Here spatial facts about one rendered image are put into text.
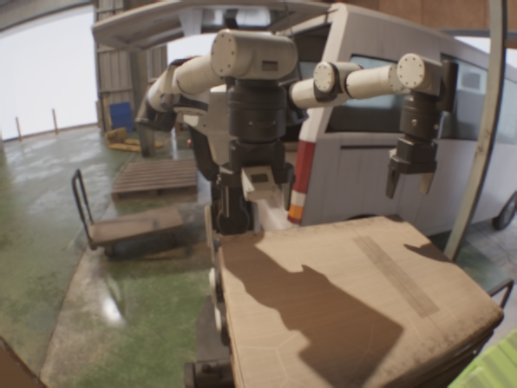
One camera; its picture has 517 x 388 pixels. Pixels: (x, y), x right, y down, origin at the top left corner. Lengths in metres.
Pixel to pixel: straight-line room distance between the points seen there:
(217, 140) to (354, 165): 1.00
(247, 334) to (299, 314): 0.09
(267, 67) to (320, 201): 1.28
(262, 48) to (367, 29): 1.28
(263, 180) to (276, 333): 0.22
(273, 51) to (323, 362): 0.43
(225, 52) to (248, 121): 0.10
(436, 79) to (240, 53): 0.37
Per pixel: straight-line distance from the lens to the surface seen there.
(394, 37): 1.75
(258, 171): 0.40
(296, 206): 1.58
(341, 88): 0.70
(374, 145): 1.65
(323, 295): 0.47
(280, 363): 0.39
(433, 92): 0.56
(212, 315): 1.65
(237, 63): 0.36
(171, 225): 2.43
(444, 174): 2.21
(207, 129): 0.78
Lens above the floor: 1.43
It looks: 25 degrees down
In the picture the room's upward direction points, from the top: 1 degrees clockwise
